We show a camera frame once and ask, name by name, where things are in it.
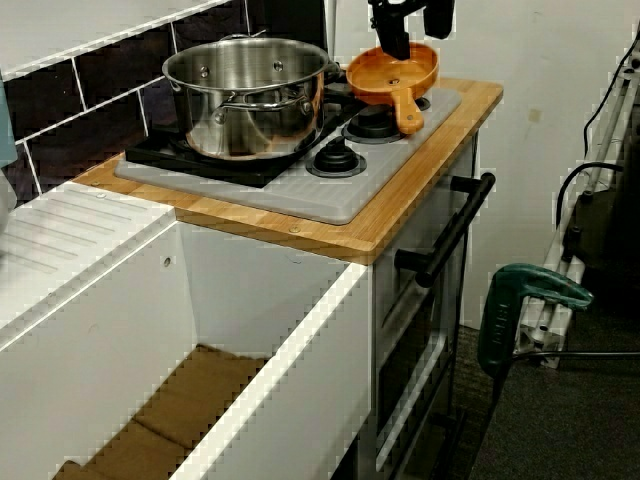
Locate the brown cardboard sheet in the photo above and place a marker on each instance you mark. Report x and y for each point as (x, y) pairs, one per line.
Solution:
(200, 390)

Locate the dark tiled backsplash panel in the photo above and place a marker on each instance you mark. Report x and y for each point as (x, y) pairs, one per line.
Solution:
(50, 105)

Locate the blue-grey box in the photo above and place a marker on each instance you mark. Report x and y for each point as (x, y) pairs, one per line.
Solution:
(6, 125)

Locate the orange toy frying pan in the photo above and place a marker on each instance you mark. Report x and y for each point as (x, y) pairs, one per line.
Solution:
(370, 80)

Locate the white sink basin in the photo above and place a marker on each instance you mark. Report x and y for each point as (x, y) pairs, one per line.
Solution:
(100, 325)

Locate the wooden kitchen countertop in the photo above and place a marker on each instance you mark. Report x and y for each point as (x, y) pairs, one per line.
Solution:
(350, 240)

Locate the grey stove top panel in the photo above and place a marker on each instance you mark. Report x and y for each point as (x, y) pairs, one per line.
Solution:
(320, 200)

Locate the black burner grate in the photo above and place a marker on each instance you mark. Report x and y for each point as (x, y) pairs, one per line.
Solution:
(337, 77)
(235, 172)

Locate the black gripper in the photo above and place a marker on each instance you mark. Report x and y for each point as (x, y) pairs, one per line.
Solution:
(440, 17)

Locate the stainless steel pot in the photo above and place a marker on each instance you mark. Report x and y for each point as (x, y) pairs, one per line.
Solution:
(250, 115)

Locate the green clamp tool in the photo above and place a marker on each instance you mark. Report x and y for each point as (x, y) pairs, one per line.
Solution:
(500, 320)

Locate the aluminium frame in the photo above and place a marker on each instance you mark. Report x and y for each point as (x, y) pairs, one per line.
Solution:
(542, 345)

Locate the black stove knob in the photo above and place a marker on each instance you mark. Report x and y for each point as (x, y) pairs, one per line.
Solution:
(370, 127)
(424, 104)
(335, 160)

